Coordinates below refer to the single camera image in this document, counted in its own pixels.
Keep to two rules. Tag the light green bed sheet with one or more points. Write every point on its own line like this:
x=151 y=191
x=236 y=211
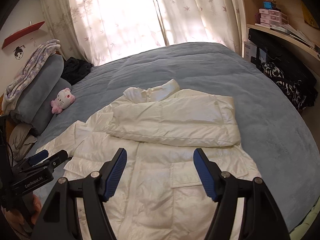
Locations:
x=311 y=217

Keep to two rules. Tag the beige quilt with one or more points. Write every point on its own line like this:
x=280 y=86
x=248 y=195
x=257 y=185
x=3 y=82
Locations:
x=22 y=140

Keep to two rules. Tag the white down jacket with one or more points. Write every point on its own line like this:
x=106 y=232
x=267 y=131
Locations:
x=162 y=125

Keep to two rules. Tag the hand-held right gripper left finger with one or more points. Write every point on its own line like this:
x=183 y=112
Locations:
x=115 y=174

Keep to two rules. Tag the black and white patterned cloth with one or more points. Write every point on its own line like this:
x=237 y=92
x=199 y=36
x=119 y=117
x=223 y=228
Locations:
x=280 y=80

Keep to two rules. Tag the yellow bag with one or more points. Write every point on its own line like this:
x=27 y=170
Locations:
x=308 y=16

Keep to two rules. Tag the red wall shelf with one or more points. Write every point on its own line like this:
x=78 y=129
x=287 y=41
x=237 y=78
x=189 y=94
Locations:
x=23 y=33

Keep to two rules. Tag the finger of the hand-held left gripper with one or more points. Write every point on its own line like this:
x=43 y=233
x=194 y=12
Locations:
x=58 y=157
x=39 y=156

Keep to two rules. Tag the black case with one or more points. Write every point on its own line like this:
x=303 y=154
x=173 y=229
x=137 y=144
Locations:
x=282 y=52

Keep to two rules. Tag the cartoon face wall sticker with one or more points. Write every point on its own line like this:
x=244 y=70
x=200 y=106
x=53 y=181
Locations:
x=19 y=52

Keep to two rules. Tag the folded purple floral blanket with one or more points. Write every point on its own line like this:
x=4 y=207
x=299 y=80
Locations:
x=30 y=67

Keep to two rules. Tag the pink cat plush toy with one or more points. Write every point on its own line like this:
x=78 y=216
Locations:
x=63 y=100

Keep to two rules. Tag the pile of papers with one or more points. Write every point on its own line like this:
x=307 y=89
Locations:
x=295 y=33

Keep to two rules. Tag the white cardboard box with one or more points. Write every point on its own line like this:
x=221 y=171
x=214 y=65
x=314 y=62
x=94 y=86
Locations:
x=250 y=51

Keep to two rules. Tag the black clothing pile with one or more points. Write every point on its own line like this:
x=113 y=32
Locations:
x=75 y=68

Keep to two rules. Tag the person's left hand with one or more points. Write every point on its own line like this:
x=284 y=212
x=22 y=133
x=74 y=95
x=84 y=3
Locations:
x=36 y=206

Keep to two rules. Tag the stack of pink boxes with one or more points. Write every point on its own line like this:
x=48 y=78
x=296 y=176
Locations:
x=271 y=17

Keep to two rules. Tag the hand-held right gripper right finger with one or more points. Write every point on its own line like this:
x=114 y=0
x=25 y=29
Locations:
x=205 y=175

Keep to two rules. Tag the white floral curtain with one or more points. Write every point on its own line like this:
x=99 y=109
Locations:
x=107 y=17
x=197 y=12

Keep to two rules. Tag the grey-blue pillow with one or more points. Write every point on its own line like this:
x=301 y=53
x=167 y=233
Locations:
x=43 y=85
x=47 y=110

